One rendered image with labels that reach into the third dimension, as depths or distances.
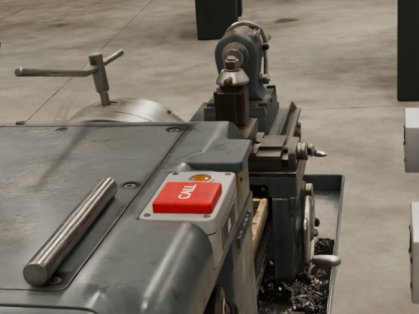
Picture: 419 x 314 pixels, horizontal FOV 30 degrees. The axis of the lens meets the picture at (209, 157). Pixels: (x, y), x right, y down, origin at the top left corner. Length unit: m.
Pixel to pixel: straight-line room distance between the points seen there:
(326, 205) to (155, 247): 1.95
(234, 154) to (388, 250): 2.68
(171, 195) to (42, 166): 0.22
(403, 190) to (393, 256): 0.79
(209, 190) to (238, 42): 1.60
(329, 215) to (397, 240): 1.15
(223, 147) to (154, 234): 0.25
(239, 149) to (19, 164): 0.27
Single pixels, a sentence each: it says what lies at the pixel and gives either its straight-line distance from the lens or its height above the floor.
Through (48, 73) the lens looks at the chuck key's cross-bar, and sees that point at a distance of 1.12.
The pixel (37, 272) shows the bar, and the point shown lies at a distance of 0.66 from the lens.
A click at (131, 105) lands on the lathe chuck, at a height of 1.24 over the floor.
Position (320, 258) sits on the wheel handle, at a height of 0.70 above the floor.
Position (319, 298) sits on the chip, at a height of 0.55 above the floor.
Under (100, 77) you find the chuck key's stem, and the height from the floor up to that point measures 1.28.
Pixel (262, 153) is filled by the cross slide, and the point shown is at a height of 0.96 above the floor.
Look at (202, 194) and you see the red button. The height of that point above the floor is 1.27.
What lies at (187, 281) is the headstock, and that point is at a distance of 0.68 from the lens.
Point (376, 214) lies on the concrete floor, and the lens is 3.94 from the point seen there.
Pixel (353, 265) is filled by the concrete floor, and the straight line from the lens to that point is 3.44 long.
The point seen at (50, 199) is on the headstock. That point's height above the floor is 1.26.
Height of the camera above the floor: 1.55
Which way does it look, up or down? 19 degrees down
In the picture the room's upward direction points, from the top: 4 degrees counter-clockwise
